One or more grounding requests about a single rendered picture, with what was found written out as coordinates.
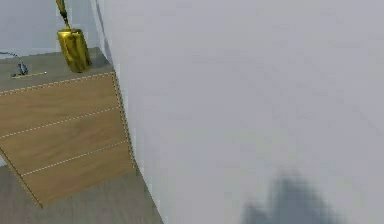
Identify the small grey desk object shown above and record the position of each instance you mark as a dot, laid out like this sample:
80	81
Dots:
22	68

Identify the brown wooden chest of drawers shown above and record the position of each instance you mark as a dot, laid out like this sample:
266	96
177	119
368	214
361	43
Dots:
66	133

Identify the yellow pencil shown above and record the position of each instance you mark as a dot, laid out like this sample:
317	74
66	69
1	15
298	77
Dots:
29	75

